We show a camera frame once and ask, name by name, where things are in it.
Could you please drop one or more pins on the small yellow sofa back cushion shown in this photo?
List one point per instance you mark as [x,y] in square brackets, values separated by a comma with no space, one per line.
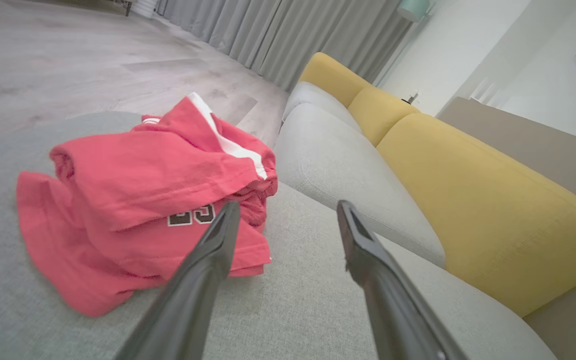
[380,112]

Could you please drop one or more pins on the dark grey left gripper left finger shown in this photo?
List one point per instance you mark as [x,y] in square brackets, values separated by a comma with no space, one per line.
[193,295]

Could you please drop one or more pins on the red garment with white stripe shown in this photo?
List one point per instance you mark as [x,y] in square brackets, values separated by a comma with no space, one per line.
[158,170]

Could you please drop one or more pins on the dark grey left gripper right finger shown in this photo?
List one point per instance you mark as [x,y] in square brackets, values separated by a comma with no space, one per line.
[393,310]

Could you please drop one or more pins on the red garment with number print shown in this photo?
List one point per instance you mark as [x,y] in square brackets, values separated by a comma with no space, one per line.
[83,265]

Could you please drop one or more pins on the grey sofa seat cushion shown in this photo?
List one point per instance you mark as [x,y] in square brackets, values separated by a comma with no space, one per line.
[348,175]
[313,97]

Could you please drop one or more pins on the grey pleated curtain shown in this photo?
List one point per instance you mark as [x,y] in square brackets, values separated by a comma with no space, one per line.
[288,35]

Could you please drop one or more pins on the large yellow sofa back cushion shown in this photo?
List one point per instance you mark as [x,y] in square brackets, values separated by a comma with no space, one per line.
[493,215]

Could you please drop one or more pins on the small white object behind sofa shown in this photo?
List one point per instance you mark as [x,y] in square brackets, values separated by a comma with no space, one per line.
[412,97]

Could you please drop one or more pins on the large grey sofa chaise seat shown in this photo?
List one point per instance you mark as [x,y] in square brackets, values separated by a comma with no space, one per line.
[293,310]

